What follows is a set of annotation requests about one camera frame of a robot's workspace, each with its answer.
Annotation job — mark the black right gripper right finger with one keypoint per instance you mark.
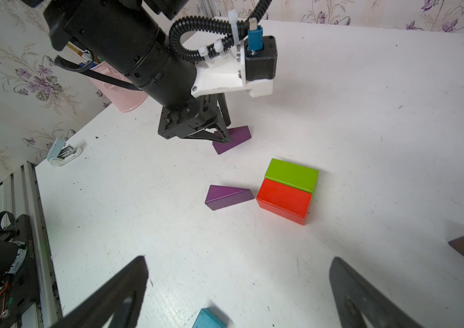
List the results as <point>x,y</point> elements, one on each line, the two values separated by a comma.
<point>359,303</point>

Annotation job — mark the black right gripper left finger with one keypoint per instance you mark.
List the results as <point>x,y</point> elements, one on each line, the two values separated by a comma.
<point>117,303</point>

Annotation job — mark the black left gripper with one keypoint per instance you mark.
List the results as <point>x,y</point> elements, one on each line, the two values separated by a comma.
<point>199,119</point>

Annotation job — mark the purple triangle block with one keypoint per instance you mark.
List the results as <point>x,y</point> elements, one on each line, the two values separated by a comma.
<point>238,136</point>
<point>219,197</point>

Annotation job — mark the green rectangular block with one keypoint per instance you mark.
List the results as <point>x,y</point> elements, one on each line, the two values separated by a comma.
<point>292,175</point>

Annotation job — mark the red rectangular block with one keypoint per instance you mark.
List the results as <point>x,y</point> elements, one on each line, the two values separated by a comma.
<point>285,201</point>

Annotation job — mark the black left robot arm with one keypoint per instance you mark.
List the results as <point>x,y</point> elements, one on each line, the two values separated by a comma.
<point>128,39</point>

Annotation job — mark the teal long block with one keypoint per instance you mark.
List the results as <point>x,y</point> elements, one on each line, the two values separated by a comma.
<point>207,319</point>

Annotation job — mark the pink pen cup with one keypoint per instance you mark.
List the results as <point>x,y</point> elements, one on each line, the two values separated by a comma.
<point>125,100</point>

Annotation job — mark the colourful pens bundle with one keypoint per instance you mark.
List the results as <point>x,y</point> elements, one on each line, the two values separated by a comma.
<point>86,56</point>

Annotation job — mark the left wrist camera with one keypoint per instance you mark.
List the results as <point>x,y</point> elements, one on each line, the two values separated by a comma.
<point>249,65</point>

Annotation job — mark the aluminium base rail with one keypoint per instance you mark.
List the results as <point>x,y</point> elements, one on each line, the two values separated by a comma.
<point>28,287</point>

